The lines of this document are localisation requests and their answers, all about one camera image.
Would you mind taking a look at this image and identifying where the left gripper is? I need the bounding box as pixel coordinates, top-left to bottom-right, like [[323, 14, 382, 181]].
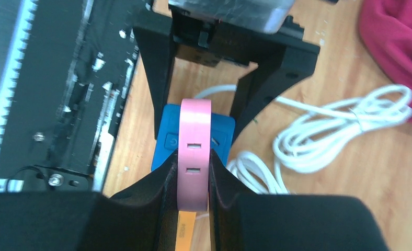
[[132, 7, 320, 142]]

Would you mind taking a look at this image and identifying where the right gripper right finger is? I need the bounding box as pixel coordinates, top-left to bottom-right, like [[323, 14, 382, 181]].
[[209, 151, 388, 250]]

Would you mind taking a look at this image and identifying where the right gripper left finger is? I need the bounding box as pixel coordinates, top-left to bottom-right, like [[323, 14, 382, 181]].
[[0, 152, 178, 250]]

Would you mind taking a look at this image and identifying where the orange power strip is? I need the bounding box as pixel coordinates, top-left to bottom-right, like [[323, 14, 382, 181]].
[[175, 211, 197, 251]]

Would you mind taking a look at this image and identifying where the pink square plug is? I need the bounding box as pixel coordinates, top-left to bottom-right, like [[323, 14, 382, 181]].
[[177, 99, 211, 212]]

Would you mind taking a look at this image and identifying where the blue cube adapter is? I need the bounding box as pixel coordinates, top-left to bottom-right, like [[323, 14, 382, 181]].
[[151, 104, 235, 171]]

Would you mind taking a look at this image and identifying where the magenta cloth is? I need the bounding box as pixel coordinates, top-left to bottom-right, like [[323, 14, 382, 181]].
[[358, 1, 412, 122]]

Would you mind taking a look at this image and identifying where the orange strip white cable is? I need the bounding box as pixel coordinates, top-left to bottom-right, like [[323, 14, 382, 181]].
[[193, 84, 412, 195]]

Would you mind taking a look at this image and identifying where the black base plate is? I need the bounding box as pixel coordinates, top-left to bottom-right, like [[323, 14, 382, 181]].
[[0, 1, 153, 192]]

